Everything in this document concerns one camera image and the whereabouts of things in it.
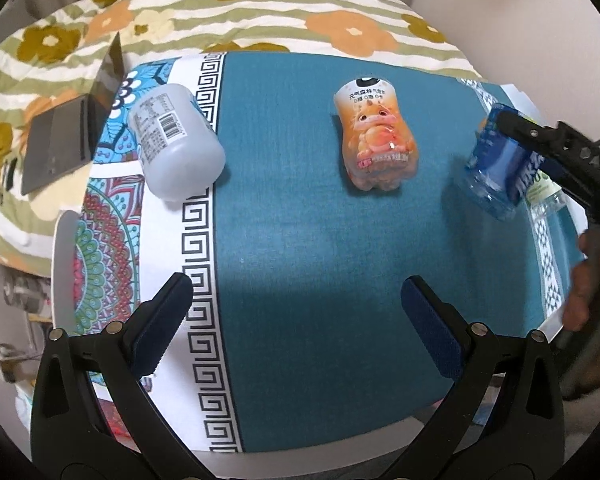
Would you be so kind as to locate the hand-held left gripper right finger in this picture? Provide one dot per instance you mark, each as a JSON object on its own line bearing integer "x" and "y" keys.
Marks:
{"x": 437, "y": 330}

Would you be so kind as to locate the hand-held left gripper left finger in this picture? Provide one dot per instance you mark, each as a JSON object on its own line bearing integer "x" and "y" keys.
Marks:
{"x": 152, "y": 330}

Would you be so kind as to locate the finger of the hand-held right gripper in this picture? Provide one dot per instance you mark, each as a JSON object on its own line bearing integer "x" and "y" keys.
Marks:
{"x": 560, "y": 147}

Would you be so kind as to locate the blue label plastic bottle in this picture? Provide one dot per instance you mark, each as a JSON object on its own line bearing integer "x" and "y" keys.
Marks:
{"x": 500, "y": 170}

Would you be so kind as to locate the person's right hand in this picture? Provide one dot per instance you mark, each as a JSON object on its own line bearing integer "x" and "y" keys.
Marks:
{"x": 582, "y": 290}

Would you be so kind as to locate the green label clear bottle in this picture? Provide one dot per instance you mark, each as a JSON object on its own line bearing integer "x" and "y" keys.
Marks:
{"x": 547, "y": 195}

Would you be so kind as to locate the white paper sheets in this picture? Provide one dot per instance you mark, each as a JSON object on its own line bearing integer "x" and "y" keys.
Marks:
{"x": 522, "y": 102}

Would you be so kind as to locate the teal patterned tablecloth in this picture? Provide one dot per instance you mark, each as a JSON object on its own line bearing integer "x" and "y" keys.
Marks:
{"x": 320, "y": 260}

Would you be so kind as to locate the orange label plastic bottle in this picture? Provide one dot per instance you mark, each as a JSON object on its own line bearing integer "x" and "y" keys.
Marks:
{"x": 377, "y": 135}

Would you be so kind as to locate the white translucent plastic bottle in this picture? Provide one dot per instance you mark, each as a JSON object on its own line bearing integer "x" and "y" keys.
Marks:
{"x": 172, "y": 142}

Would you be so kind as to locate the grey laptop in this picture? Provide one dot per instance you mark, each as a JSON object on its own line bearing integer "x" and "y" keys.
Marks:
{"x": 70, "y": 135}

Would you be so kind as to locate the floral striped blanket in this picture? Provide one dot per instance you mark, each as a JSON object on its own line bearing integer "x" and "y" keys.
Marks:
{"x": 260, "y": 15}

